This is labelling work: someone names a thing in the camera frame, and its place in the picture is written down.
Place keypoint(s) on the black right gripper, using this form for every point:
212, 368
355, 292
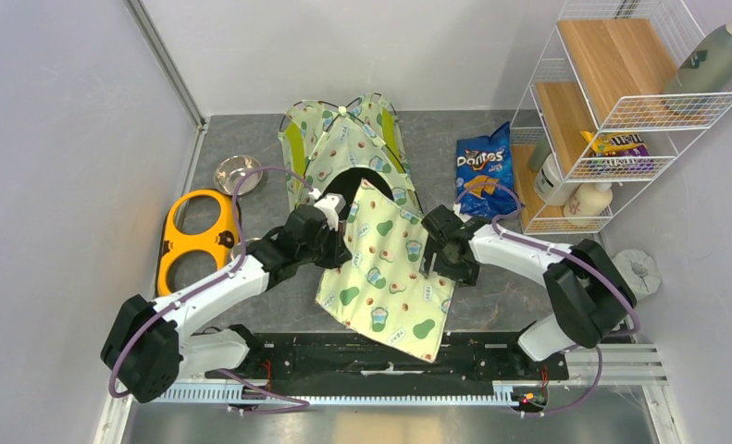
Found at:
467, 273

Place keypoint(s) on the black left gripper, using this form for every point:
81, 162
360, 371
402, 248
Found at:
340, 252

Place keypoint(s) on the green avocado-print tent mat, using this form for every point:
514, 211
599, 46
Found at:
381, 293

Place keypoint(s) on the green avocado-print pet tent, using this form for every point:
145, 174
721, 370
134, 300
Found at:
344, 148

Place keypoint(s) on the steel pet bowl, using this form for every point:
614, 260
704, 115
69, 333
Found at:
239, 172
243, 244

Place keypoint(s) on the long black tent pole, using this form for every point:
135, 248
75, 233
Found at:
301, 128

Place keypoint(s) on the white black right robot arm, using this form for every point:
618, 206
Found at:
588, 295

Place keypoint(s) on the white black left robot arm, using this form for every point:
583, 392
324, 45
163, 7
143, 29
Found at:
151, 344

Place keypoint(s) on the blue Doritos chip bag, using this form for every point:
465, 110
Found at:
484, 174

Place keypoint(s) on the orange double bowl holder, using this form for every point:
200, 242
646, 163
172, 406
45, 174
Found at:
216, 241

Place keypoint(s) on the white jar under shelf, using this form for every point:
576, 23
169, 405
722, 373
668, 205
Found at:
550, 186

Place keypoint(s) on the beige lotion bottle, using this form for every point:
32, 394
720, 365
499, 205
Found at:
586, 205

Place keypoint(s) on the yellow M&M's candy bag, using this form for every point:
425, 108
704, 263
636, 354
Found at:
612, 142

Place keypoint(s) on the green bottle with beige cap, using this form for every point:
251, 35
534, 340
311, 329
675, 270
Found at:
708, 68

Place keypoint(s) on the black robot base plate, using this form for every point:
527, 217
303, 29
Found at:
349, 364

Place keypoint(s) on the white wire shelf rack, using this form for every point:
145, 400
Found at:
603, 69

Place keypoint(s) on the aluminium rail with cable comb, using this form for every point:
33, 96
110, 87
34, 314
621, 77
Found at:
614, 365

